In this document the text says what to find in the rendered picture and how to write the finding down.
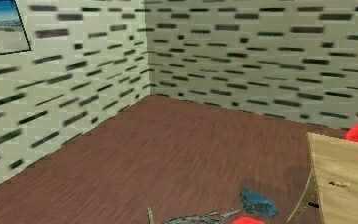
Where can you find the grey branching object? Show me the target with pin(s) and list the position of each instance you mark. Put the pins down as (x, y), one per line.
(200, 218)

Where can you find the blue angular object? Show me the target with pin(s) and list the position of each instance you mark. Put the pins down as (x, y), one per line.
(257, 203)

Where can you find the small grey pen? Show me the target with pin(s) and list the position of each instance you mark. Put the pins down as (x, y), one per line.
(339, 184)

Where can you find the light wooden table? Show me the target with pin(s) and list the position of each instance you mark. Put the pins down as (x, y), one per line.
(343, 173)

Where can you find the framed seaside picture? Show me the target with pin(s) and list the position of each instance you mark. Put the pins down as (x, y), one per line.
(2, 26)

